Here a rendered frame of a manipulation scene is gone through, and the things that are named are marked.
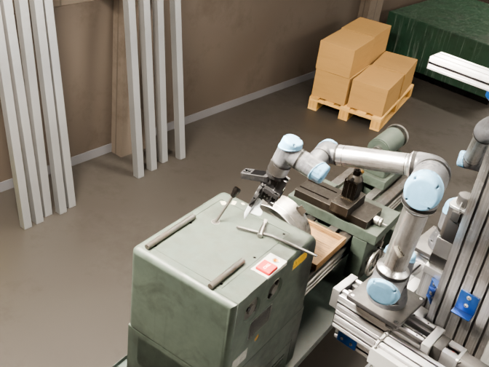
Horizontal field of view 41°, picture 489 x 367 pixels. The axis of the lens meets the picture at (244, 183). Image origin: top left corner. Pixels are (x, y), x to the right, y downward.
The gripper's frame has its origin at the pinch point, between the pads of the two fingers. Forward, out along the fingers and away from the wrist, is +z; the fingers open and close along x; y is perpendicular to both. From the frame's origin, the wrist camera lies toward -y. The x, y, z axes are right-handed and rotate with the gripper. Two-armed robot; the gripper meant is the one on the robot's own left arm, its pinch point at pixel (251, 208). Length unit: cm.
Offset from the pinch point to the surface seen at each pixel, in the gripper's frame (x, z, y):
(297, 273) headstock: 8.9, 21.9, 26.8
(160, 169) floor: 206, 181, -117
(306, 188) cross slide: 98, 45, 5
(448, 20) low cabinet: 611, 81, 5
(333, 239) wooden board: 74, 47, 31
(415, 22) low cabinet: 576, 92, -26
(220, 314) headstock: -34.6, 19.4, 13.0
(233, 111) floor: 343, 182, -118
